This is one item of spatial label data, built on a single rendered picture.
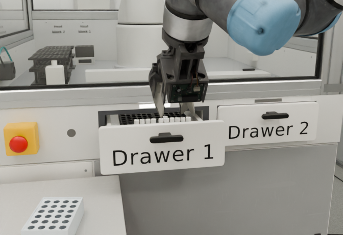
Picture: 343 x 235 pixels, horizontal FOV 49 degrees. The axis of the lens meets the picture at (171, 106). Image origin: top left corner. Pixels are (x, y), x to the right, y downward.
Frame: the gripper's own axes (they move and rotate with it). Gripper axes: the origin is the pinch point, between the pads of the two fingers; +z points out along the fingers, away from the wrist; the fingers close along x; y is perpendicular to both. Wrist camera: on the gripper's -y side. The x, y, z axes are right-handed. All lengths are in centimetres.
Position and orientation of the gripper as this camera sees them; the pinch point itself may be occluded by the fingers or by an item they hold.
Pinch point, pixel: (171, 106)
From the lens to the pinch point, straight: 74.1
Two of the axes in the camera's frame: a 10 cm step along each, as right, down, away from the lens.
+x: 9.8, -0.5, 1.8
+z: -1.0, 6.7, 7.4
